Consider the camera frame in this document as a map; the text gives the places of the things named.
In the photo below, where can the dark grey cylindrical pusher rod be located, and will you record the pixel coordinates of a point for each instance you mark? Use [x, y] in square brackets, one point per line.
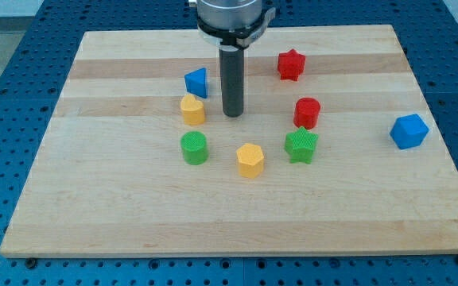
[231, 65]

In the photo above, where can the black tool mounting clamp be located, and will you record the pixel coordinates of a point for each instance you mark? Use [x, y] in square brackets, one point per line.
[232, 28]

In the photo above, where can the blue triangle block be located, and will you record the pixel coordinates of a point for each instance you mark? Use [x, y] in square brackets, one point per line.
[196, 83]

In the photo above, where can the red star block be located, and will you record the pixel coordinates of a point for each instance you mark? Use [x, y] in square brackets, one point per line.
[291, 65]

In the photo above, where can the yellow heart block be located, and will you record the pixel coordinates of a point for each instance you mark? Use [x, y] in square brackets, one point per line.
[192, 110]

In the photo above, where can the red cylinder block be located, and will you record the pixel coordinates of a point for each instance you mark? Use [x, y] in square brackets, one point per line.
[306, 113]

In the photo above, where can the green cylinder block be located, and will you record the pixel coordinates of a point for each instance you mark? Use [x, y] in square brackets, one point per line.
[194, 147]

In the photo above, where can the yellow hexagon block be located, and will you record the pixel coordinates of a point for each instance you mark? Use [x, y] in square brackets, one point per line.
[250, 160]

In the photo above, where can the green star block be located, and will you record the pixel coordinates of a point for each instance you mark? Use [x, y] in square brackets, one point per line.
[301, 145]

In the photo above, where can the light wooden board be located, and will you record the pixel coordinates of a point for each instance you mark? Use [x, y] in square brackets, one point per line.
[109, 178]

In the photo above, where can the blue cube block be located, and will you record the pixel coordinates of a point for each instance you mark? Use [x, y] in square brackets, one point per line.
[409, 131]

